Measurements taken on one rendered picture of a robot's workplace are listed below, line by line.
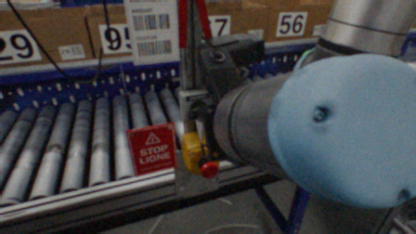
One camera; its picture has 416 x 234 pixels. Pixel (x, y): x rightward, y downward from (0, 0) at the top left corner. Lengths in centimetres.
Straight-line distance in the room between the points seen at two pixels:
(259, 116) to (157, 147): 40
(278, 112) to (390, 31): 19
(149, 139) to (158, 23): 24
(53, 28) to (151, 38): 67
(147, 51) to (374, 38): 34
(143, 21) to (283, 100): 34
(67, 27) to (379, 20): 97
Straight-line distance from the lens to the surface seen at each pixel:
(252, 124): 19
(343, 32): 32
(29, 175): 80
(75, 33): 108
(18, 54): 114
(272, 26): 128
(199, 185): 68
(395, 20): 32
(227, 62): 36
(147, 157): 56
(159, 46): 47
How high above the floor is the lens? 120
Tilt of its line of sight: 31 degrees down
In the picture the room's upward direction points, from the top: straight up
